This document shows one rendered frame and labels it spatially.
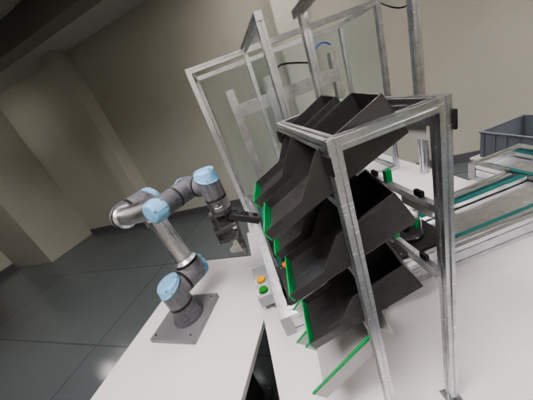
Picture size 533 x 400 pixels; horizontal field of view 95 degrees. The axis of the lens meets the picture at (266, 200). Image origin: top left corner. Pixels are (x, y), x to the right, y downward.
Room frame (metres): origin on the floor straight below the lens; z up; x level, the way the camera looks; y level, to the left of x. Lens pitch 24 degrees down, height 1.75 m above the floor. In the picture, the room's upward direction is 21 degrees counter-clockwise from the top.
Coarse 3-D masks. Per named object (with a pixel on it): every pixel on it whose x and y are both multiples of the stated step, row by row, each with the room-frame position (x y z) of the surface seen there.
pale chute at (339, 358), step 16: (384, 320) 0.39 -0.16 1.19; (352, 336) 0.43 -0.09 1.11; (368, 336) 0.36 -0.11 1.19; (384, 336) 0.35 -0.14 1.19; (320, 352) 0.48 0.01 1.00; (336, 352) 0.44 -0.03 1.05; (352, 352) 0.36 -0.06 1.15; (368, 352) 0.36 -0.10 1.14; (320, 368) 0.45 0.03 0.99; (336, 368) 0.37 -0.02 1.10; (352, 368) 0.36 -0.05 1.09; (320, 384) 0.38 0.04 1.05; (336, 384) 0.37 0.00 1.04
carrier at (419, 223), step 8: (416, 216) 0.95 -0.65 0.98; (416, 224) 0.86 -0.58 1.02; (424, 224) 0.89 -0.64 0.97; (408, 232) 0.85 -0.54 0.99; (416, 232) 0.84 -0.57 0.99; (424, 232) 0.84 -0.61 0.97; (432, 232) 0.82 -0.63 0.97; (408, 240) 0.81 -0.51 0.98; (416, 240) 0.80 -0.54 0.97; (424, 240) 0.79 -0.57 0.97; (432, 240) 0.78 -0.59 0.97; (400, 248) 0.80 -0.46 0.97; (416, 248) 0.77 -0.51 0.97; (424, 248) 0.75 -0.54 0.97; (400, 256) 0.76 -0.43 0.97; (408, 256) 0.75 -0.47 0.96
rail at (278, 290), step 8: (256, 224) 1.49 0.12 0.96; (256, 232) 1.39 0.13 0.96; (264, 240) 1.26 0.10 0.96; (264, 248) 1.19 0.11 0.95; (264, 256) 1.11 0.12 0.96; (272, 264) 1.02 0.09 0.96; (272, 272) 0.97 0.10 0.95; (272, 280) 0.91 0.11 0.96; (280, 280) 0.88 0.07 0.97; (272, 288) 0.86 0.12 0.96; (280, 288) 0.84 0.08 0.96; (280, 296) 0.80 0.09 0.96; (280, 304) 0.76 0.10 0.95; (280, 312) 0.72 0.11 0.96; (288, 312) 0.71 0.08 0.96; (280, 320) 0.68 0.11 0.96; (288, 320) 0.69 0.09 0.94; (288, 328) 0.68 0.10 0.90; (288, 336) 0.68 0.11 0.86
